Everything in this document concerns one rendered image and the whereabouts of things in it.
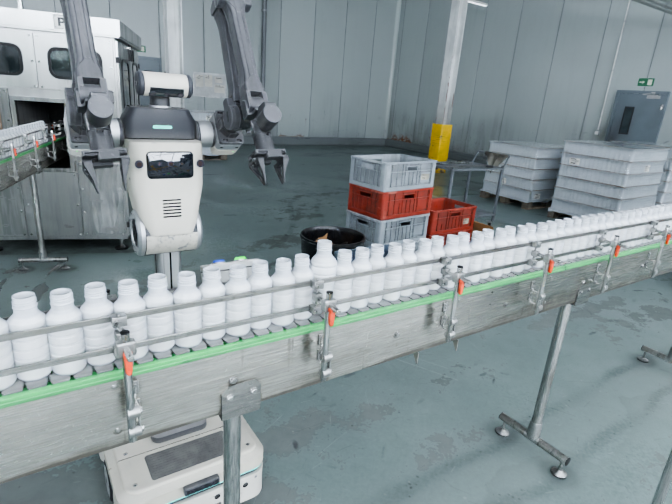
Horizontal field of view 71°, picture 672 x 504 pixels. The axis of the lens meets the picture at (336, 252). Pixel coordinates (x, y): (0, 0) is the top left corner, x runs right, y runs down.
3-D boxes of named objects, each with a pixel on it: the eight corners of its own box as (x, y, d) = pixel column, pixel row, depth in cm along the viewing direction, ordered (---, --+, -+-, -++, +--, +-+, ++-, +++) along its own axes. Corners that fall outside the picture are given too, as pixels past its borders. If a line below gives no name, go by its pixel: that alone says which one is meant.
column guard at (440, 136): (435, 173, 1090) (442, 124, 1055) (423, 170, 1121) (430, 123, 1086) (447, 172, 1112) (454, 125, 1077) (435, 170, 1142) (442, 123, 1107)
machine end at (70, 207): (32, 210, 551) (6, 23, 488) (150, 211, 587) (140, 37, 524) (-28, 255, 406) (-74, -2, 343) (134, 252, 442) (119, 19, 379)
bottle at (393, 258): (390, 292, 141) (396, 240, 136) (403, 300, 136) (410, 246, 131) (374, 295, 137) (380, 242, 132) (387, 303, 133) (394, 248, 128)
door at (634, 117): (638, 197, 975) (668, 91, 909) (591, 188, 1053) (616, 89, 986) (640, 197, 980) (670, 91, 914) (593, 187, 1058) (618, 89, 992)
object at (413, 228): (377, 249, 363) (380, 221, 356) (343, 235, 392) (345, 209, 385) (427, 238, 402) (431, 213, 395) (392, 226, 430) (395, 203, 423)
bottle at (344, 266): (326, 311, 124) (333, 253, 119) (328, 302, 130) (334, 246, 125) (349, 314, 124) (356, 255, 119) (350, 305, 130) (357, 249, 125)
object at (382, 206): (381, 221, 357) (384, 192, 350) (345, 209, 386) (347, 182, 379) (431, 213, 395) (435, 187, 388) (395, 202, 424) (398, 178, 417)
